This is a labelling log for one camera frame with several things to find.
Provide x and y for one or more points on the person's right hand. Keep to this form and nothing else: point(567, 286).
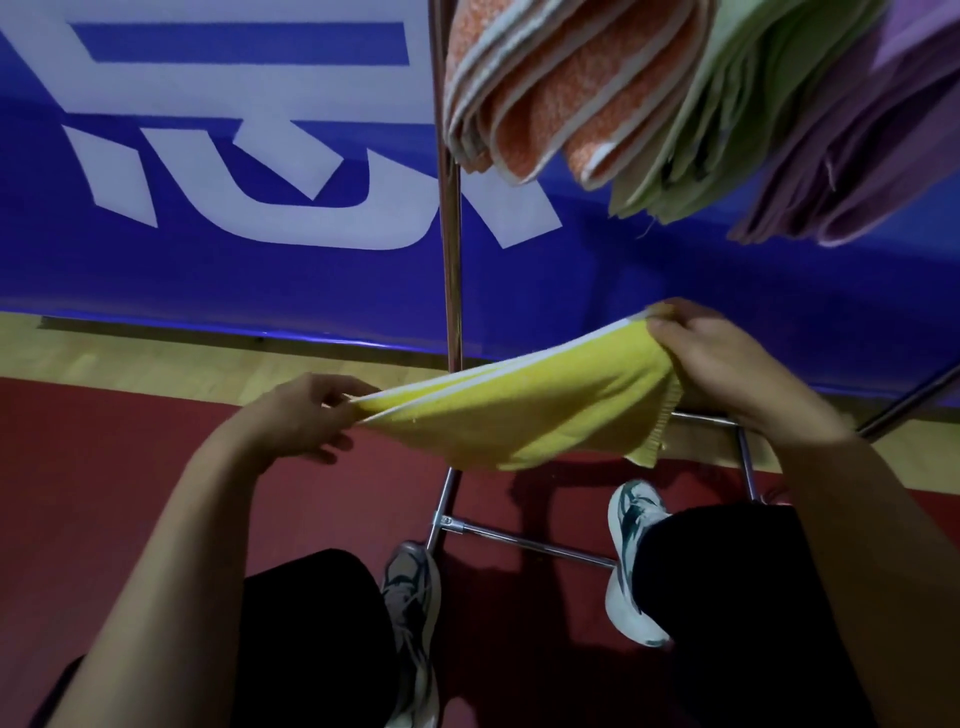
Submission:
point(739, 371)

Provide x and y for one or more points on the person's left hand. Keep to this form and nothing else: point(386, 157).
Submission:
point(289, 424)

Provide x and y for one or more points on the person's left thumb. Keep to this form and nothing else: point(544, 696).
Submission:
point(346, 386)

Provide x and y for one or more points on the person's right thumb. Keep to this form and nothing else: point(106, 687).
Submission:
point(675, 336)

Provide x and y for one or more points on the yellow towel with white stripes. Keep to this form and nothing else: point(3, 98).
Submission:
point(540, 405)

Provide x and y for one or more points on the person's left forearm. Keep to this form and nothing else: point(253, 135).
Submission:
point(172, 592)

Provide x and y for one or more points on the person's right forearm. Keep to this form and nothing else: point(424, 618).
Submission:
point(870, 555)

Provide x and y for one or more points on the blue banner with white print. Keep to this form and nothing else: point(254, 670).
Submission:
point(225, 247)

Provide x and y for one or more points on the metal clothes rack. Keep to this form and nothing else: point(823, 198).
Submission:
point(451, 225)

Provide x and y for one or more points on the person's right grey sneaker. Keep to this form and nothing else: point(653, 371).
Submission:
point(626, 525)

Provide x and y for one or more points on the person's grey sneaker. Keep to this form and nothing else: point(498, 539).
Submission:
point(626, 525)
point(412, 600)

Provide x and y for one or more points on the orange towel with white edge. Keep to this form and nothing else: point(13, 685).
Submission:
point(630, 131)
point(555, 90)
point(469, 82)

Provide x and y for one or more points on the person's left grey sneaker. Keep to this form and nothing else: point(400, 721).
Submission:
point(412, 600)

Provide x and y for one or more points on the stack of green cloths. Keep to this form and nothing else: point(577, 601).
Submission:
point(720, 112)

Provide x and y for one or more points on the stack of purple cloths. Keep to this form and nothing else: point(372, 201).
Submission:
point(862, 150)

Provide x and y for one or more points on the black trousers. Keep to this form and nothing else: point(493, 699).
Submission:
point(720, 607)

